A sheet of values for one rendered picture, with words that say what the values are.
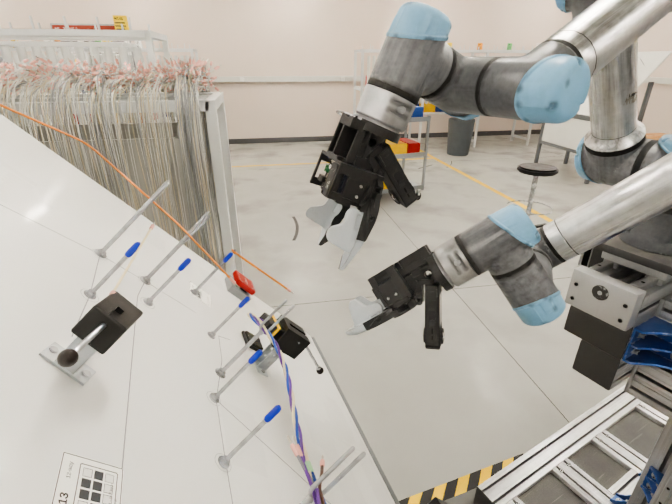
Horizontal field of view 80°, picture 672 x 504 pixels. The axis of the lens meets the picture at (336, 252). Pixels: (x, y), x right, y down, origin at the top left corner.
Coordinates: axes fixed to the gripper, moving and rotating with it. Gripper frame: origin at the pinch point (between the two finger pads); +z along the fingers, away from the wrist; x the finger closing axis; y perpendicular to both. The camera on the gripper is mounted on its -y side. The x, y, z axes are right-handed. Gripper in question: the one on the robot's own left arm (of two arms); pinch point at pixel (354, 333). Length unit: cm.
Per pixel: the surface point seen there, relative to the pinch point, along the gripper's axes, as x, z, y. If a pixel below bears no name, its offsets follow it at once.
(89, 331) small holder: 45.2, 1.9, 15.2
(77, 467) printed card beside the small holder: 49, 4, 6
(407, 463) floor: -93, 48, -67
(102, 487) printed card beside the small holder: 48.8, 3.5, 3.8
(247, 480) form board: 34.4, 5.0, -4.8
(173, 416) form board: 37.3, 6.8, 5.2
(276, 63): -657, 126, 460
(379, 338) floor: -167, 57, -26
